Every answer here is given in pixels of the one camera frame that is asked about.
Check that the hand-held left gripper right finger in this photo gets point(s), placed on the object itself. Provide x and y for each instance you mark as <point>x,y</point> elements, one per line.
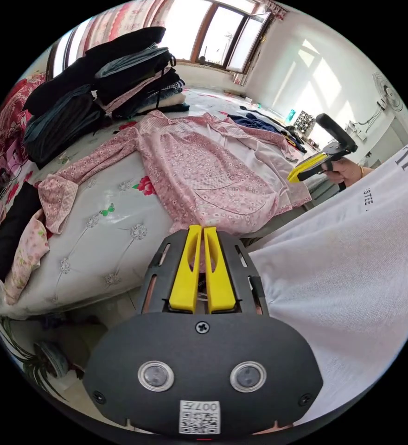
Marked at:
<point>218,281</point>

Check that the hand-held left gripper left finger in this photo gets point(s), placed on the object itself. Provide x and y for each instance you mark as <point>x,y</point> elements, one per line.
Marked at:
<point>186,278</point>

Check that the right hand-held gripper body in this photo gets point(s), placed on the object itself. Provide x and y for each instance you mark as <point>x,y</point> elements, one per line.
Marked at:
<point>339,150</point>

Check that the person's right forearm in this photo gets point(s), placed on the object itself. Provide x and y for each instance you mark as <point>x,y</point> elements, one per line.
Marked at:
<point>366,174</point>

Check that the pink floral pajama shirt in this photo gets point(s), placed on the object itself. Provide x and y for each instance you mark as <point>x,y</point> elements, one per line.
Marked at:
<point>197,174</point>

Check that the person's right hand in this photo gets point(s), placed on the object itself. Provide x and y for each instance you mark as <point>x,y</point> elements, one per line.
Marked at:
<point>346,172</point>

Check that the black and white patterned box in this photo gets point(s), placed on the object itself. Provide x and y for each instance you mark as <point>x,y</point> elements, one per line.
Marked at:
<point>305,122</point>

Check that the green bottle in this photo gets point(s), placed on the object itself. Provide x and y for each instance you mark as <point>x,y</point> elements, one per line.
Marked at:
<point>290,115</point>

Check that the bed with white flowered sheet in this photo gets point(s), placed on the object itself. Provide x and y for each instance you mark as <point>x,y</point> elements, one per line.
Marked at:
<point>113,250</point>

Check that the person's body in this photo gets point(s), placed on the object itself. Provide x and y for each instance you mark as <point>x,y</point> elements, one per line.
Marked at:
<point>346,278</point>

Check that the window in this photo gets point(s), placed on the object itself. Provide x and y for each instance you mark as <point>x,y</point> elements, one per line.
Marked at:
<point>221,31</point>

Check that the pink striped curtain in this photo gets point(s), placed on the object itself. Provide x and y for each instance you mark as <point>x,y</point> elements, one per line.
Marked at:
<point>120,21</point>

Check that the red flowered quilt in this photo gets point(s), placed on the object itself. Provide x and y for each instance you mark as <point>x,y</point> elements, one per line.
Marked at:
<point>9,114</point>

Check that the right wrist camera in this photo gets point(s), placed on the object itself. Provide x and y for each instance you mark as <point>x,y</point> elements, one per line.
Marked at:
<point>333,127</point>

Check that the white wall fan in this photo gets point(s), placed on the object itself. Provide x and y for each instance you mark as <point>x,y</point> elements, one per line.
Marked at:
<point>386,92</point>

